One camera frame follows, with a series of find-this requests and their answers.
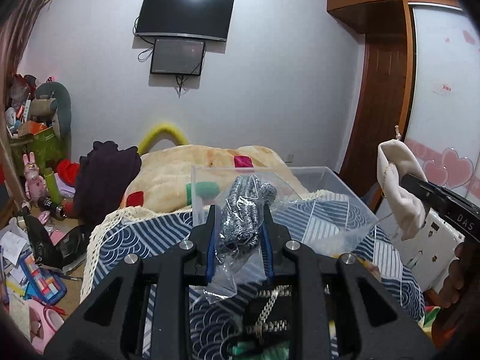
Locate red soft object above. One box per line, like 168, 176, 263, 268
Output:
56, 158, 80, 187

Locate dark purple garment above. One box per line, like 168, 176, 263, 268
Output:
73, 141, 142, 225

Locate yellow curved tube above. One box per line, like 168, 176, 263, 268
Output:
137, 123, 189, 156

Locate colourful pencil case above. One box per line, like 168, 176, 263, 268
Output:
19, 252, 67, 306

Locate green storage box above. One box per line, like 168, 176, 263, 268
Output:
9, 127, 68, 176

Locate bagged grey knit item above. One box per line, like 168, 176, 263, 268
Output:
190, 168, 301, 304

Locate large wall television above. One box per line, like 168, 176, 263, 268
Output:
135, 0, 234, 42

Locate green cylinder bottle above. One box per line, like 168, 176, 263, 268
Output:
43, 167, 63, 204

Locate white appliance with stickers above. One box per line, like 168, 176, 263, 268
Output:
373, 199, 464, 293

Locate blue patterned tablecloth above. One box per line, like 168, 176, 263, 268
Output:
80, 190, 425, 359

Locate pink rabbit figure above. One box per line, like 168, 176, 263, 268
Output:
23, 152, 47, 204

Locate grey green plush toy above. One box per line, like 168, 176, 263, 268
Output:
28, 81, 72, 140

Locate brown wooden door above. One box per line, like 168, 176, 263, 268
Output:
340, 35, 407, 197

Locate beige plush blanket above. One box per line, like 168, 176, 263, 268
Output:
120, 145, 308, 214

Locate green knit doll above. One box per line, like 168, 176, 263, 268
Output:
227, 341, 290, 360

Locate small wall monitor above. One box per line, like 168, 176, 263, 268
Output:
150, 37, 206, 77

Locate black hat with silver chain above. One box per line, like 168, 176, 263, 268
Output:
221, 285, 293, 353

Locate cream drawstring pouch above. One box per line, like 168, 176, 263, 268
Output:
377, 139, 429, 241

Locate clear plastic storage box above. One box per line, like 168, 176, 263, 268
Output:
189, 164, 380, 255

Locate person's right hand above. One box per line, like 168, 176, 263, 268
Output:
439, 241, 476, 308

